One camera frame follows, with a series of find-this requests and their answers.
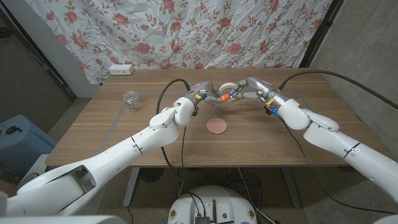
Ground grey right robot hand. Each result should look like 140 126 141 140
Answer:
230 77 277 105

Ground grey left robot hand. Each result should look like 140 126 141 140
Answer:
185 80 223 107

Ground orange white glue stick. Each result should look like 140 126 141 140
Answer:
210 92 233 108

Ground cream masking tape roll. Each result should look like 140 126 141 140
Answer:
218 82 241 102

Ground small pink round plate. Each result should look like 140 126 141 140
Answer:
206 117 228 135

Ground floral print backdrop cloth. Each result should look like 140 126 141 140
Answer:
24 0 333 85

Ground clear glass jar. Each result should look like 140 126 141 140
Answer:
122 90 143 112

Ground white power strip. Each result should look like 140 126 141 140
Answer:
108 63 135 76

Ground black round floor fan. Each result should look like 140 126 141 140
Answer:
138 167 165 183

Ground white robot torso base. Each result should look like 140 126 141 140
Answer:
167 185 257 224

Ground grey table leg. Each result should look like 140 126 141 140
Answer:
281 167 302 208

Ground white table leg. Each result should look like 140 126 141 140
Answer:
123 167 141 208

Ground blue plastic bin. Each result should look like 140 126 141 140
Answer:
0 114 58 175

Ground person in brown clothing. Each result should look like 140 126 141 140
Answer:
0 180 17 198

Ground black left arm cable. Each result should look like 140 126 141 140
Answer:
155 78 192 200

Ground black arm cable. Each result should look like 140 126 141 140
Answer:
278 70 398 110
155 78 192 200

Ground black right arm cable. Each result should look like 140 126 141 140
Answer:
278 70 398 110

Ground black backdrop frame post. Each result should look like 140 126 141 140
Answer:
0 6 77 102
300 0 345 68

